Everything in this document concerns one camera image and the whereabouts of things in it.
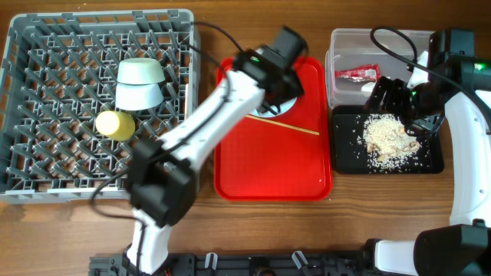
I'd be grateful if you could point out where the black waste tray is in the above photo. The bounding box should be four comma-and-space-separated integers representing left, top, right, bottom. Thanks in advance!
331, 105, 444, 174

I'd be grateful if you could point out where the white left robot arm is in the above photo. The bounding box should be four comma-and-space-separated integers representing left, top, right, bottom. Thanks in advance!
124, 26, 308, 275

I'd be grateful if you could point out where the small light blue saucer bowl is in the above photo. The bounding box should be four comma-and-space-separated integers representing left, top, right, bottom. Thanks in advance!
115, 84, 163, 111

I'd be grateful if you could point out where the red plastic tray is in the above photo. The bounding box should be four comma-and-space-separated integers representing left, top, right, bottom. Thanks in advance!
214, 57, 333, 202

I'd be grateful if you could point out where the large light blue plate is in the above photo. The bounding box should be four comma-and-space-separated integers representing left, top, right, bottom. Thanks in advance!
250, 98, 297, 118

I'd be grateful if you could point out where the rice food waste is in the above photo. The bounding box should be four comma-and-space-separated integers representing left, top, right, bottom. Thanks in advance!
357, 114, 421, 170

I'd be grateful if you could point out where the white paper napkin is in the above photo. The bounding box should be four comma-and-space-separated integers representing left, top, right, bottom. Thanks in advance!
361, 82, 377, 94

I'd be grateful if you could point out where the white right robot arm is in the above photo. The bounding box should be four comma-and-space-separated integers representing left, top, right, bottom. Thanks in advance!
365, 28, 490, 275

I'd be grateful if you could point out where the grey dishwasher rack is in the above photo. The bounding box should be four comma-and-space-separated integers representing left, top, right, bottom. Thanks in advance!
1, 9, 200, 204

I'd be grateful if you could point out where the yellow cup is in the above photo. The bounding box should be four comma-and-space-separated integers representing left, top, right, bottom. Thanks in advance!
95, 111, 135, 141

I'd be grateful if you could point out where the red snack wrapper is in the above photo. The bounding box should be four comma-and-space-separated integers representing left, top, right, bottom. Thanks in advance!
334, 64, 381, 82

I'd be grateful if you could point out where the clear plastic waste bin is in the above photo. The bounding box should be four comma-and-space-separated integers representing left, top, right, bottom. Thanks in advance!
325, 28, 433, 110

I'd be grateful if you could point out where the wooden chopstick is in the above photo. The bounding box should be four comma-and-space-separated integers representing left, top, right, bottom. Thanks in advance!
245, 115, 320, 136

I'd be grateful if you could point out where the light green rice bowl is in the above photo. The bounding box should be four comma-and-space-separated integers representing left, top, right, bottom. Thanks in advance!
117, 57, 166, 85

